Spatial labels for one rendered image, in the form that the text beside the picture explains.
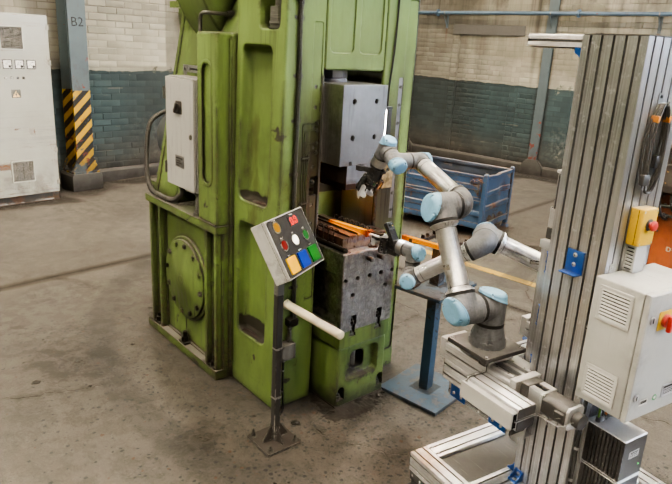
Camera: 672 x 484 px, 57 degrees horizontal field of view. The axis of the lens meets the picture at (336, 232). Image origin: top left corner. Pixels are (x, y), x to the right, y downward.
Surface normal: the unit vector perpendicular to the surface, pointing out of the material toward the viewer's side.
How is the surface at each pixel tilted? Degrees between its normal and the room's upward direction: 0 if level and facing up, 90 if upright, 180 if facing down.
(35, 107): 90
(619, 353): 90
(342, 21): 90
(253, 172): 89
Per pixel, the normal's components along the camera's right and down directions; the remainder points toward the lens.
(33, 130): 0.73, 0.23
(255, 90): -0.76, 0.13
